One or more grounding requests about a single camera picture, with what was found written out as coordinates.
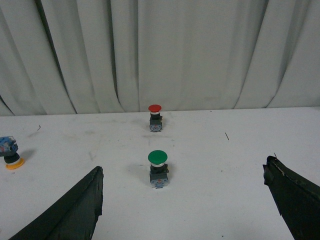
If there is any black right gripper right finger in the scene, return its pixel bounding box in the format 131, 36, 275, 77
263, 156, 320, 240

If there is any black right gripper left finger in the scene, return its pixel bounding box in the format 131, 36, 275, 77
11, 166, 104, 240

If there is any yellow mushroom push button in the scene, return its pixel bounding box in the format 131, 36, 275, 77
0, 136, 25, 170

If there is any green mushroom push button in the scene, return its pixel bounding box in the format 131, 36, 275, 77
147, 150, 169, 189

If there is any red mushroom push button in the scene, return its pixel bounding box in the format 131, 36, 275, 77
148, 104, 163, 132

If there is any white pleated curtain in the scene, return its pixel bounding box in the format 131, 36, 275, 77
0, 0, 320, 116

